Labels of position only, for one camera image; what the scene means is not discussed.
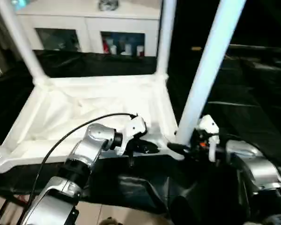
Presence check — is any grey bundle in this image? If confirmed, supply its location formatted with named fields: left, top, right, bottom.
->
left=97, top=0, right=121, bottom=12

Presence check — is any grey curtain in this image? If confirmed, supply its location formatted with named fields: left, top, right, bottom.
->
left=0, top=0, right=17, bottom=76

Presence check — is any black mat cloth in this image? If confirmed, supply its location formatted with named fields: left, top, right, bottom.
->
left=0, top=48, right=281, bottom=225

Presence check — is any grey metal bar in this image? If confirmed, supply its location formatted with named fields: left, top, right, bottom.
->
left=229, top=44, right=281, bottom=54

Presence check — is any black folding table frame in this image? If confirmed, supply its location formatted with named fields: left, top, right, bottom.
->
left=0, top=191, right=36, bottom=225

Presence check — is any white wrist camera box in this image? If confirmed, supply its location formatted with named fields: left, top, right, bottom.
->
left=115, top=114, right=148, bottom=157
left=197, top=114, right=221, bottom=163

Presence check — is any white glass-door cabinet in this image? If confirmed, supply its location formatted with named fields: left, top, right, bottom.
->
left=15, top=0, right=163, bottom=57

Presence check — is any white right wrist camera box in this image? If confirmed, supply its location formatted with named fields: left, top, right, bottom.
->
left=197, top=114, right=221, bottom=163

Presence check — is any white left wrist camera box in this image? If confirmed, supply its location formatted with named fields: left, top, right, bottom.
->
left=115, top=114, right=148, bottom=157

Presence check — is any white plastic table top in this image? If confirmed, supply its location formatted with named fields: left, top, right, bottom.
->
left=0, top=72, right=186, bottom=174

